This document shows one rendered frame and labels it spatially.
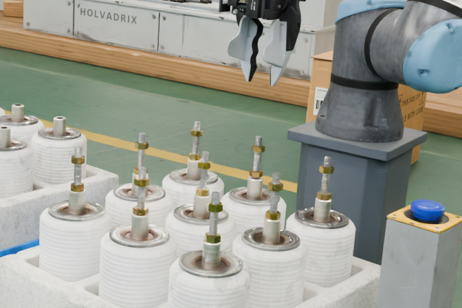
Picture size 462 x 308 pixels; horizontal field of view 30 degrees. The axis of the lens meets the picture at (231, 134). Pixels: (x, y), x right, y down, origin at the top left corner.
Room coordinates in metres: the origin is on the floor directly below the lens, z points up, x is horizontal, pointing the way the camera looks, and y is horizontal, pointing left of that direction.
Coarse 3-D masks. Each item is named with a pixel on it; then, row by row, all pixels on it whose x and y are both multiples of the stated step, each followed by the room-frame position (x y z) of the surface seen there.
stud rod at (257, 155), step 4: (256, 136) 1.20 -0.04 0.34; (260, 136) 1.20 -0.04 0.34; (256, 140) 1.20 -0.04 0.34; (260, 140) 1.19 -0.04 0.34; (256, 144) 1.20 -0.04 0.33; (260, 144) 1.20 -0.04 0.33; (256, 156) 1.19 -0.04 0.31; (260, 156) 1.20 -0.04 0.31; (256, 160) 1.19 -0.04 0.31; (260, 160) 1.20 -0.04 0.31; (256, 164) 1.19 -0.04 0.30; (260, 164) 1.20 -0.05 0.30; (256, 168) 1.19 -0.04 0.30
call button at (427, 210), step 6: (414, 204) 0.98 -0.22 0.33; (420, 204) 0.98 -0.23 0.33; (426, 204) 0.98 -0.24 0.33; (432, 204) 0.99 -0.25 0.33; (438, 204) 0.99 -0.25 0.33; (414, 210) 0.98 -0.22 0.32; (420, 210) 0.97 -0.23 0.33; (426, 210) 0.97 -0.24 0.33; (432, 210) 0.97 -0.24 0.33; (438, 210) 0.97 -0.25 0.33; (444, 210) 0.98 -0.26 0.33; (420, 216) 0.97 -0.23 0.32; (426, 216) 0.97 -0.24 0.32; (432, 216) 0.97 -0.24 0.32; (438, 216) 0.97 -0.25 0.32
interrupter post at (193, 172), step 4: (188, 160) 1.27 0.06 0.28; (192, 160) 1.26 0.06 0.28; (188, 164) 1.26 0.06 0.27; (192, 164) 1.26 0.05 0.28; (196, 164) 1.26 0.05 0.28; (188, 168) 1.26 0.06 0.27; (192, 168) 1.26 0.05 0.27; (196, 168) 1.26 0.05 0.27; (200, 168) 1.27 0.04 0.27; (188, 172) 1.26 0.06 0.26; (192, 172) 1.26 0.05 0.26; (196, 172) 1.26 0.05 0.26; (200, 172) 1.27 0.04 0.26; (188, 176) 1.26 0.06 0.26; (192, 176) 1.26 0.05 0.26; (196, 176) 1.26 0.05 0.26
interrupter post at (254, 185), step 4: (248, 180) 1.19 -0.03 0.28; (252, 180) 1.19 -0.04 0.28; (256, 180) 1.19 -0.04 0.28; (260, 180) 1.19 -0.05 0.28; (248, 184) 1.19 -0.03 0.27; (252, 184) 1.19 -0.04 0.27; (256, 184) 1.19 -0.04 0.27; (260, 184) 1.19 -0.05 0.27; (248, 188) 1.19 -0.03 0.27; (252, 188) 1.19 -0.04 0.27; (256, 188) 1.19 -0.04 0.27; (260, 188) 1.19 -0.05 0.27; (248, 192) 1.19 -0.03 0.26; (252, 192) 1.19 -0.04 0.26; (256, 192) 1.19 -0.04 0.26; (260, 192) 1.19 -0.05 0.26; (248, 196) 1.19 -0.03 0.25; (252, 196) 1.19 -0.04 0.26; (256, 196) 1.19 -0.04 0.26; (260, 196) 1.19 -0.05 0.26
